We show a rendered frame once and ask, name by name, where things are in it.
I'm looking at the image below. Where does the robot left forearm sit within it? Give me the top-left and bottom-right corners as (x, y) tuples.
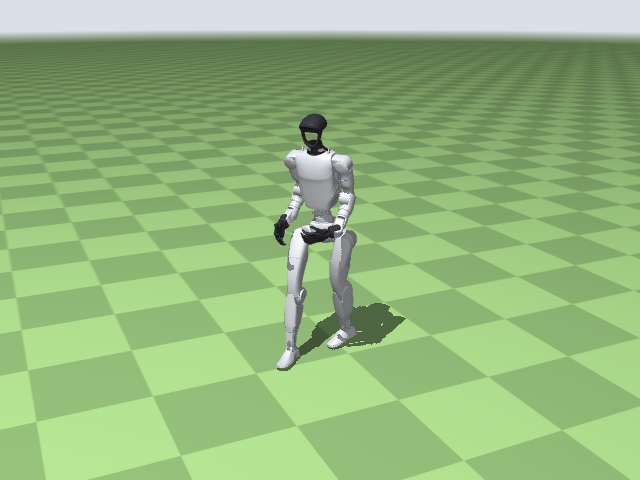
(332, 194), (355, 238)

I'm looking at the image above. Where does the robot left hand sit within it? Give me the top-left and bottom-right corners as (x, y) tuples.
(301, 225), (341, 244)

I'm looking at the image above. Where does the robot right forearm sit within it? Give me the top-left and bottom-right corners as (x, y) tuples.
(279, 188), (304, 225)

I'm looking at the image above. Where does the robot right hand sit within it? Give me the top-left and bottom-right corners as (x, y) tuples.
(274, 214), (289, 246)

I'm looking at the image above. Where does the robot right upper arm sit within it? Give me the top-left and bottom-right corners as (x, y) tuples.
(284, 150), (302, 196)

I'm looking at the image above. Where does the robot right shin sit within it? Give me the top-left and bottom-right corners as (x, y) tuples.
(285, 294), (303, 352)

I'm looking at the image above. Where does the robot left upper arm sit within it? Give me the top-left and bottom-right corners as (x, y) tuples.
(332, 154), (354, 205)

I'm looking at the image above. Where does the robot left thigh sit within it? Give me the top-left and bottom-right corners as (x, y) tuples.
(329, 229), (357, 298)

